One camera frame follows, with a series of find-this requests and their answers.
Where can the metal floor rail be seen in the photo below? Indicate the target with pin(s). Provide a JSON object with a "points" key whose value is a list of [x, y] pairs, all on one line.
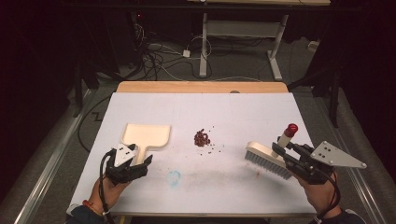
{"points": [[49, 168], [361, 189]]}

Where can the white floor box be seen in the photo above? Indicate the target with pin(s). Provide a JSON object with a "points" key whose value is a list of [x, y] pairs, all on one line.
{"points": [[313, 45]]}

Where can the white power adapter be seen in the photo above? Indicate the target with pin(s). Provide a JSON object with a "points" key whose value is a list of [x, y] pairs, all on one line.
{"points": [[186, 53]]}

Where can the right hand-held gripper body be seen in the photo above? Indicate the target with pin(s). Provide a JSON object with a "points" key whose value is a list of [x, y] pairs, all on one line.
{"points": [[311, 169]]}

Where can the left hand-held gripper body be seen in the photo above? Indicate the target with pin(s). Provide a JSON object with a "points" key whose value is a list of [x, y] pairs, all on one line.
{"points": [[124, 172]]}

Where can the white-legged desk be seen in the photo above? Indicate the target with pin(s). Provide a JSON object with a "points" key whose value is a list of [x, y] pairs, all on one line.
{"points": [[204, 46]]}

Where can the black stand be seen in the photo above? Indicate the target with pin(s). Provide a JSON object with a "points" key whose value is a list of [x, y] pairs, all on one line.
{"points": [[333, 99]]}

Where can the person's left hand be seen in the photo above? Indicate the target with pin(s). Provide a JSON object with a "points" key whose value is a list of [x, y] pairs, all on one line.
{"points": [[106, 194]]}

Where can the cream plastic dustpan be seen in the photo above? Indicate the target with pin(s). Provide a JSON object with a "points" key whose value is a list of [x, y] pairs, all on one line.
{"points": [[146, 137]]}

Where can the person's right hand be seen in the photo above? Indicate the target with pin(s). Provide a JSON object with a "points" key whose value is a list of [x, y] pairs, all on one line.
{"points": [[322, 199]]}

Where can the pile of mixed beans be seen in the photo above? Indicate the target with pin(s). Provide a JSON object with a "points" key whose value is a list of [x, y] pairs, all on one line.
{"points": [[201, 139]]}

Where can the wooden table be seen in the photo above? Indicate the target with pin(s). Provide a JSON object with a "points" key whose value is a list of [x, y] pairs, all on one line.
{"points": [[186, 87]]}

